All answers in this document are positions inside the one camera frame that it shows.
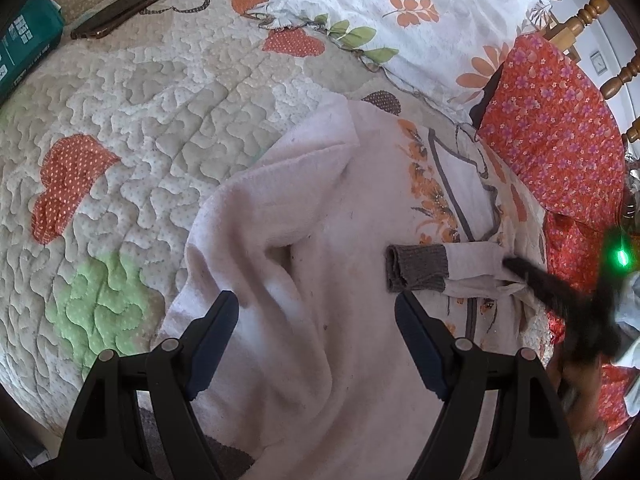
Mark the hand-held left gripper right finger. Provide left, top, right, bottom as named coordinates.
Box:
left=394, top=290, right=582, bottom=480

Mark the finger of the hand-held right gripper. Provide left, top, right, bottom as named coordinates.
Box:
left=501, top=256, right=603, bottom=333

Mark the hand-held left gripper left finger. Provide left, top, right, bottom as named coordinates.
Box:
left=59, top=290, right=241, bottom=480

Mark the white floral print sweater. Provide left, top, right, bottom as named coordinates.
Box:
left=159, top=92, right=551, bottom=480

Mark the orange floral blanket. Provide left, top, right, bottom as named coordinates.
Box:
left=472, top=35, right=636, bottom=431

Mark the quilted heart patch bedspread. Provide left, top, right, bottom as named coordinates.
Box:
left=0, top=0, right=551, bottom=441

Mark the wooden headboard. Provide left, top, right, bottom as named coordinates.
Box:
left=542, top=0, right=640, bottom=143

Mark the white floral pillow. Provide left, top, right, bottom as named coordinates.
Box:
left=257, top=0, right=551, bottom=126

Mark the teal cardboard box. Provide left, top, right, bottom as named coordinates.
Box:
left=0, top=0, right=66, bottom=101

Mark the dark beaded chain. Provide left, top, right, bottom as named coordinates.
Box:
left=140, top=0, right=208, bottom=16

